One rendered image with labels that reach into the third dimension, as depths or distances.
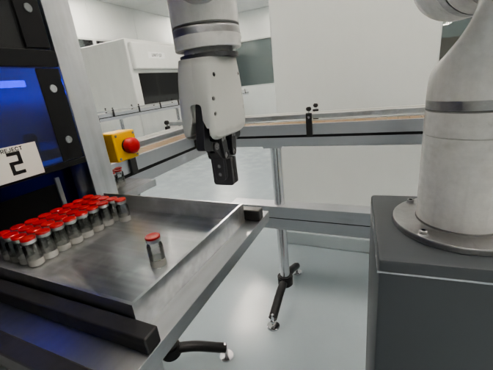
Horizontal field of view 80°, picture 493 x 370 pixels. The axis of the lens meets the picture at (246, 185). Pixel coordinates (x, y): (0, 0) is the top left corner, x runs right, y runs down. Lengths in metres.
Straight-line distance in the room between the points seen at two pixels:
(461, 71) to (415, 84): 1.33
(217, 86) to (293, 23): 1.53
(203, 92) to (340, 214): 1.06
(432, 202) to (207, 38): 0.39
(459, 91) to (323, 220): 0.99
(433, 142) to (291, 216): 0.98
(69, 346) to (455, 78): 0.54
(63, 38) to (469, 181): 0.75
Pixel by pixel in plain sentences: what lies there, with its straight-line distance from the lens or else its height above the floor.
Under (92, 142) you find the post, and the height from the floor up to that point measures 1.02.
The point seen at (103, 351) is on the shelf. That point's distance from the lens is 0.36.
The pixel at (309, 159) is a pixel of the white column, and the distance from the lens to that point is 1.91.
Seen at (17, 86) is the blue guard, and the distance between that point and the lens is 0.68.
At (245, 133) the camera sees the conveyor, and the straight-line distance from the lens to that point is 1.33.
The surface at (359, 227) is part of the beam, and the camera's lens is 1.37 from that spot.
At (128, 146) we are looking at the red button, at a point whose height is 1.00.
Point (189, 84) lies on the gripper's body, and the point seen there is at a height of 1.12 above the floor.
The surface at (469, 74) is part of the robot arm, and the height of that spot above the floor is 1.09.
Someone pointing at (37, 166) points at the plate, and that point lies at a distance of 0.68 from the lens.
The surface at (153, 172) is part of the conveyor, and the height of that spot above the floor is 0.86.
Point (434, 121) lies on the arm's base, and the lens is 0.50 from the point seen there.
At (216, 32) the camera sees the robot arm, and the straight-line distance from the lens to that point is 0.38.
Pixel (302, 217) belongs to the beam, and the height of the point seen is 0.50.
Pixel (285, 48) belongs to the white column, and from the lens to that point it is 1.89.
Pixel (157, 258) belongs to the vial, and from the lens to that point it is 0.43.
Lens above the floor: 1.11
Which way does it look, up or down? 19 degrees down
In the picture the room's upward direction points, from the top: 6 degrees counter-clockwise
